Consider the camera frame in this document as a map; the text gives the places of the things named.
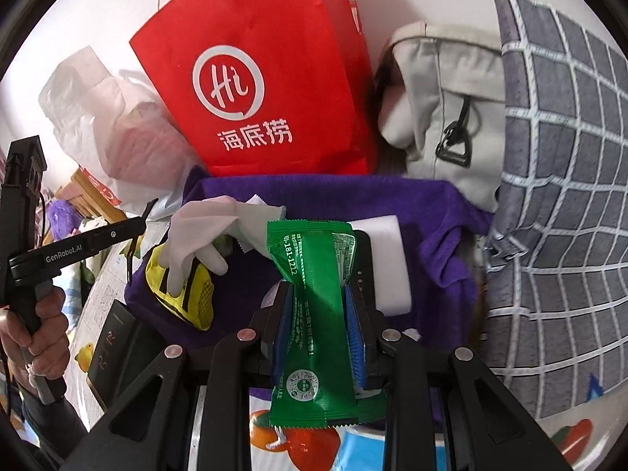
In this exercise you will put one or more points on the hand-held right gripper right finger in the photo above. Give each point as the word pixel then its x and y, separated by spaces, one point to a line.
pixel 354 338

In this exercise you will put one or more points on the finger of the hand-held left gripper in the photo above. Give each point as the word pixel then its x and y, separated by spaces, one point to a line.
pixel 127 230

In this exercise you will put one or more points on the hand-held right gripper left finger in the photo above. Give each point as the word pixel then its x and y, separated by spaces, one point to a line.
pixel 284 333

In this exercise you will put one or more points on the green snack packet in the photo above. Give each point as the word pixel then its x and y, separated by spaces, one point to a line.
pixel 309 304

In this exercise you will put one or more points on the white glove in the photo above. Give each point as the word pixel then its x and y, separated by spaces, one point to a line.
pixel 206 225

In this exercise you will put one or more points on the white sponge block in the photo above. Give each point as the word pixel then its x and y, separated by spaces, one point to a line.
pixel 397 265

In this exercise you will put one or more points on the yellow mini bag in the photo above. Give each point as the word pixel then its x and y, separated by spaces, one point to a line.
pixel 196 299

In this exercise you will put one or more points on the purple towel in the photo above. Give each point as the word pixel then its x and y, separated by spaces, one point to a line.
pixel 422 255

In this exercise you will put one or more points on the person's left forearm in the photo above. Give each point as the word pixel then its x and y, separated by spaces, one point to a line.
pixel 54 422

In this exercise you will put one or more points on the person's left hand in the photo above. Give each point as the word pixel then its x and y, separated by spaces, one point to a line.
pixel 51 333

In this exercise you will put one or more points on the colourful quilt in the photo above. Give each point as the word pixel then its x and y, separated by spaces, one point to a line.
pixel 73 279

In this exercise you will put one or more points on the purple plush toy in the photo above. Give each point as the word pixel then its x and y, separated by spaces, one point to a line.
pixel 61 218

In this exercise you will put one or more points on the fruit print tablecloth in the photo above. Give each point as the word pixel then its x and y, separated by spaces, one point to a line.
pixel 100 289

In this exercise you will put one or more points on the wooden rack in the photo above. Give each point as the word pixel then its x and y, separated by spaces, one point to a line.
pixel 78 189

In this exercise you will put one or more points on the dark tea box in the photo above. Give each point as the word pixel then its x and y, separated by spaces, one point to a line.
pixel 113 343

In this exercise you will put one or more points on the white plastic shopping bag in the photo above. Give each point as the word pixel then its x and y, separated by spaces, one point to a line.
pixel 98 122

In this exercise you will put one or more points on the blue cardboard box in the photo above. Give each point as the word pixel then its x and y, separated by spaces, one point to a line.
pixel 363 451

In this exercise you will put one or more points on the red paper shopping bag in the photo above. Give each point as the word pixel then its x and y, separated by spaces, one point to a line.
pixel 255 34

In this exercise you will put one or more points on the grey checked fabric bag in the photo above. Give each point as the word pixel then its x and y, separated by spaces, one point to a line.
pixel 554 206

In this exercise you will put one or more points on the beige canvas bag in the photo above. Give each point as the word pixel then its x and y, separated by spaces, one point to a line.
pixel 441 108

